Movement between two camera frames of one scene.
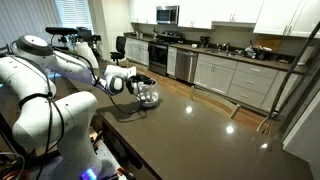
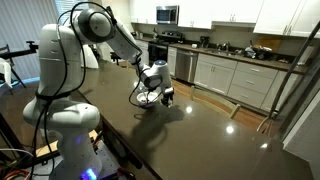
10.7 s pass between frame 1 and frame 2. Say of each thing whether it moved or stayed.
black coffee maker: stayed
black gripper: moved
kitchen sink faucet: stayed
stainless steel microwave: stayed
